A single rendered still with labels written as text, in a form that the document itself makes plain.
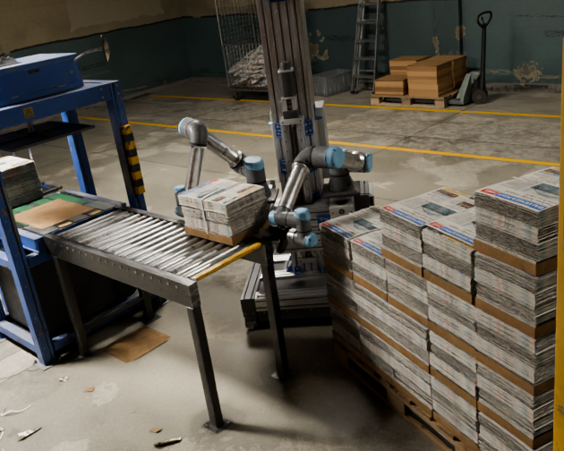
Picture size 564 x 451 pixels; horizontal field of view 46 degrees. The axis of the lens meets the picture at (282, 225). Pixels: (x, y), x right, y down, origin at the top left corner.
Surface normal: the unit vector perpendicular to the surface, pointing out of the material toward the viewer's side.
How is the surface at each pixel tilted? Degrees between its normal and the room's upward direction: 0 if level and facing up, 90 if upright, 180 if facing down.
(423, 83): 90
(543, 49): 90
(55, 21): 90
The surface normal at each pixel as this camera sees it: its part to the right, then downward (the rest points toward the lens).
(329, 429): -0.13, -0.92
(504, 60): -0.67, 0.35
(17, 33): 0.73, 0.16
